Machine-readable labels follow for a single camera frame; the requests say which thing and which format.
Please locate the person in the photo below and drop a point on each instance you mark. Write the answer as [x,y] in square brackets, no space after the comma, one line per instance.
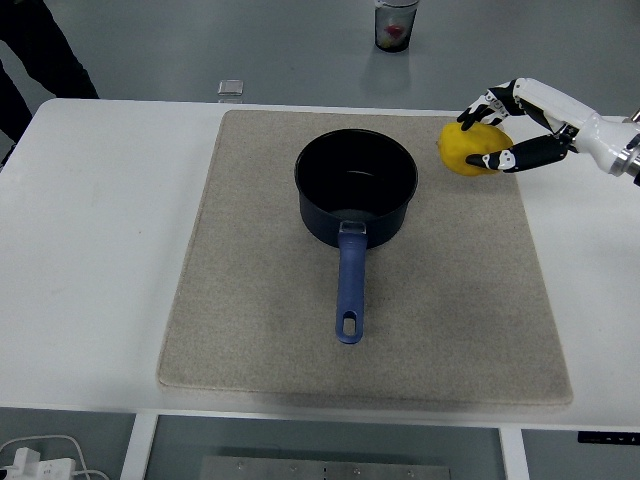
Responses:
[45,60]

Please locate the grey metal plate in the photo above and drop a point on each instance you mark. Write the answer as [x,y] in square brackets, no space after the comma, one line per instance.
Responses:
[325,468]

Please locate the black table control panel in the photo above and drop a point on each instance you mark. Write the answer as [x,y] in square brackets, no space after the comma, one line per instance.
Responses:
[608,437]

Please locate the dark trash bin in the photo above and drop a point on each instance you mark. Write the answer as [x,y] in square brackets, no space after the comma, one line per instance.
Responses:
[395,25]

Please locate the beige fabric mat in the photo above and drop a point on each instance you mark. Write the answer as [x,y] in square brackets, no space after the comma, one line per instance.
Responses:
[365,310]

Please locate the white power strip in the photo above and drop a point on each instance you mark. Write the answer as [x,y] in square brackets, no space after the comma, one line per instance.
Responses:
[30,464]

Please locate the white table leg frame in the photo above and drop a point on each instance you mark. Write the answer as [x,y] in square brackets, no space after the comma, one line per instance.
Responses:
[137,445]

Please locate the small clear square box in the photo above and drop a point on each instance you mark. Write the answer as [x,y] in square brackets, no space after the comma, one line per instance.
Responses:
[231,87]

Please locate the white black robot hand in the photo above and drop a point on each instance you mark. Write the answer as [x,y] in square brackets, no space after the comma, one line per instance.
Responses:
[550,135]

